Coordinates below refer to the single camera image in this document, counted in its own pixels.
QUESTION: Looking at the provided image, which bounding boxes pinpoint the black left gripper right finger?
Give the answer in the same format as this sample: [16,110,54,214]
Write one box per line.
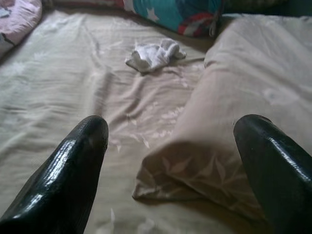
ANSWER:
[233,115,312,234]

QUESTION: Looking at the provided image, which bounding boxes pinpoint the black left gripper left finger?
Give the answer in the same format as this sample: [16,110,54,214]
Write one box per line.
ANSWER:
[0,115,109,234]

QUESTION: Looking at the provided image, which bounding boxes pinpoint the large beige floral pillow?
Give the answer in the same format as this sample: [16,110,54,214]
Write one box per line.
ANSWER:
[132,15,312,220]

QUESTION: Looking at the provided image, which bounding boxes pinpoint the beige floral bed sheet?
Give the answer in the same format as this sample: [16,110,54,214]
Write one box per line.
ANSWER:
[0,7,269,234]

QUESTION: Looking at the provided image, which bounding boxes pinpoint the white crumpled cloth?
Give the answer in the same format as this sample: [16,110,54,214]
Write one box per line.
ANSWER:
[125,38,187,73]

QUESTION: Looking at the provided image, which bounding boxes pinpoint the pink cartoon print quilt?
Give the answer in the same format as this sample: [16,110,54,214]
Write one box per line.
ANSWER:
[0,0,42,60]

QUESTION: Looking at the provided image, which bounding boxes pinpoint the striped colourful bolster pillow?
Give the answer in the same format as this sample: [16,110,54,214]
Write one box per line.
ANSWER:
[123,0,225,38]

